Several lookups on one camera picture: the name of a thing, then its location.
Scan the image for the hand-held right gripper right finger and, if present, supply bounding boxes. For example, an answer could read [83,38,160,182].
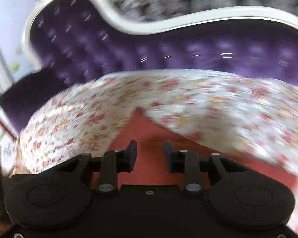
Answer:
[164,141,249,193]

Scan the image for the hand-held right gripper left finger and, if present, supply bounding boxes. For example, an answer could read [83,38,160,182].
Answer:
[56,140,137,193]

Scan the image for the rust red pants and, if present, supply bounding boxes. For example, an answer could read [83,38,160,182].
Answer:
[91,107,298,189]

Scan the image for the red stick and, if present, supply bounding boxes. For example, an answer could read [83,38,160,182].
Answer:
[0,109,18,140]

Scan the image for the floral printed blanket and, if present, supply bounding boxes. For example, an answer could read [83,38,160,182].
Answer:
[13,69,298,237]

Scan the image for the white board with green print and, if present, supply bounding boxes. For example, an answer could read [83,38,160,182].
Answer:
[0,0,40,80]

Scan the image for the purple tufted sofa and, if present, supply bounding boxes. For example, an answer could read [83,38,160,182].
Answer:
[0,0,298,133]

